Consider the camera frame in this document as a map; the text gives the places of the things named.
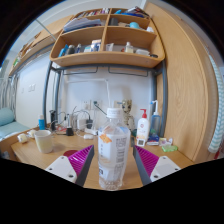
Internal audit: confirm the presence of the grey striped curtain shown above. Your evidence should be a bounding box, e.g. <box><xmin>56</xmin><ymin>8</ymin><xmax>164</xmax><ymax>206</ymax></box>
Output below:
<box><xmin>0</xmin><ymin>78</ymin><xmax>19</xmax><ymax>111</ymax></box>

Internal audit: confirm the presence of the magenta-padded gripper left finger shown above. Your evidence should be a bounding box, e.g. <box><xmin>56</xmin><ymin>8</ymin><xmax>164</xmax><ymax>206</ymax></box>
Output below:
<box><xmin>44</xmin><ymin>144</ymin><xmax>95</xmax><ymax>187</ymax></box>

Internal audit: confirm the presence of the small blue white-capped bottle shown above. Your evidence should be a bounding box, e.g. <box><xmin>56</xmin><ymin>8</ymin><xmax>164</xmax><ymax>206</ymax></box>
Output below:
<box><xmin>37</xmin><ymin>114</ymin><xmax>46</xmax><ymax>131</ymax></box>

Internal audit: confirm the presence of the wooden bunk rail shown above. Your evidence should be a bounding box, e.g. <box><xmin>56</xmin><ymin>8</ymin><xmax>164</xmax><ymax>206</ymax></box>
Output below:
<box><xmin>8</xmin><ymin>14</ymin><xmax>74</xmax><ymax>78</ymax></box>

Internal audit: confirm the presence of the teal pillow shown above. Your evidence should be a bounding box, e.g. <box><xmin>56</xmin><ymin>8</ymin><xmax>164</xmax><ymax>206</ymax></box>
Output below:
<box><xmin>0</xmin><ymin>106</ymin><xmax>16</xmax><ymax>128</ymax></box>

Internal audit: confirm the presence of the tree creature figurine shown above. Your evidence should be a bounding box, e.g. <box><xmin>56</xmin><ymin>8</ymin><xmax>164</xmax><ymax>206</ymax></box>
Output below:
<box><xmin>120</xmin><ymin>99</ymin><xmax>136</xmax><ymax>131</ymax></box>

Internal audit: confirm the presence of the flat round red coaster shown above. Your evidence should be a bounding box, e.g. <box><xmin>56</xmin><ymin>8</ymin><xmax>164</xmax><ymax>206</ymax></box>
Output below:
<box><xmin>62</xmin><ymin>149</ymin><xmax>79</xmax><ymax>158</ymax></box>

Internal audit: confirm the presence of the tall black device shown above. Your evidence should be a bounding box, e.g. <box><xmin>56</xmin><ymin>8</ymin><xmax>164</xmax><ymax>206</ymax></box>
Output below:
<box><xmin>49</xmin><ymin>109</ymin><xmax>58</xmax><ymax>132</ymax></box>

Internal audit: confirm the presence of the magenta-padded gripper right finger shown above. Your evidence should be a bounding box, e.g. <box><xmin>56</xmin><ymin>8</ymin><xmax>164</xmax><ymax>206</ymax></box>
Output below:
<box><xmin>132</xmin><ymin>144</ymin><xmax>182</xmax><ymax>186</ymax></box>

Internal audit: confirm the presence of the small blue box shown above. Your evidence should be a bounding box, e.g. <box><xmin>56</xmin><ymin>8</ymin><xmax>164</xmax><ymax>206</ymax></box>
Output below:
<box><xmin>146</xmin><ymin>134</ymin><xmax>161</xmax><ymax>147</ymax></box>

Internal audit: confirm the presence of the white red-pump lotion bottle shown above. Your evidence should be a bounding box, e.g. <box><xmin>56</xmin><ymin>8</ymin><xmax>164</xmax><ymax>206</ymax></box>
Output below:
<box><xmin>135</xmin><ymin>108</ymin><xmax>151</xmax><ymax>147</ymax></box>

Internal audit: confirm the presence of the small green packet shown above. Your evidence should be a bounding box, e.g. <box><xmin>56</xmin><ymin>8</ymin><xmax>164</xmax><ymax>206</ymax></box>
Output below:
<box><xmin>161</xmin><ymin>144</ymin><xmax>179</xmax><ymax>153</ymax></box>

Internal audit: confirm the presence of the clear plastic water bottle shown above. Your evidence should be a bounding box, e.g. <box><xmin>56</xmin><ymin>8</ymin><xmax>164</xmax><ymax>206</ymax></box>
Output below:
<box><xmin>97</xmin><ymin>107</ymin><xmax>132</xmax><ymax>192</ymax></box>

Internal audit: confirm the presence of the wooden wardrobe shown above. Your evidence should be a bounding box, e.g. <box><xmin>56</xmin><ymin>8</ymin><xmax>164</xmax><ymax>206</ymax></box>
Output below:
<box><xmin>143</xmin><ymin>2</ymin><xmax>219</xmax><ymax>163</ymax></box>

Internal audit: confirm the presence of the bed with teal sheet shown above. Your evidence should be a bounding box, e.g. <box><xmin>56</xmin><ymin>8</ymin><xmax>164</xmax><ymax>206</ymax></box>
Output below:
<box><xmin>0</xmin><ymin>120</ymin><xmax>31</xmax><ymax>139</ymax></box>

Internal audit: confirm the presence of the wooden shelf unit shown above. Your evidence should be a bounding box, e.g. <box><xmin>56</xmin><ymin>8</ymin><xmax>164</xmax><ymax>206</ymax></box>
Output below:
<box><xmin>49</xmin><ymin>7</ymin><xmax>166</xmax><ymax>69</ymax></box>

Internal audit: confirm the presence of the blue spray bottle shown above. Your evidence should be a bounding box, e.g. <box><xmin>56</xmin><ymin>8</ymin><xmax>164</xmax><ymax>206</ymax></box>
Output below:
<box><xmin>149</xmin><ymin>99</ymin><xmax>163</xmax><ymax>136</ymax></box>

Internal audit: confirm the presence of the grey metal bunk frame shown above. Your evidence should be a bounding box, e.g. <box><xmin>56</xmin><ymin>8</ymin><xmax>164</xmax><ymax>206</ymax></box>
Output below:
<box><xmin>42</xmin><ymin>59</ymin><xmax>169</xmax><ymax>138</ymax></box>

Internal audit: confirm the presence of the small black charger block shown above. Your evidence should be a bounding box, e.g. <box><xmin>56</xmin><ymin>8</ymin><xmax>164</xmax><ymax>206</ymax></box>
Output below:
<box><xmin>65</xmin><ymin>126</ymin><xmax>75</xmax><ymax>137</ymax></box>

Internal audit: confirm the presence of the striped hanging towel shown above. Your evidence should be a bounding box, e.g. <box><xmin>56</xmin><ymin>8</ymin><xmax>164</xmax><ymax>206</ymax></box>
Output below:
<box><xmin>207</xmin><ymin>53</ymin><xmax>224</xmax><ymax>154</ymax></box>

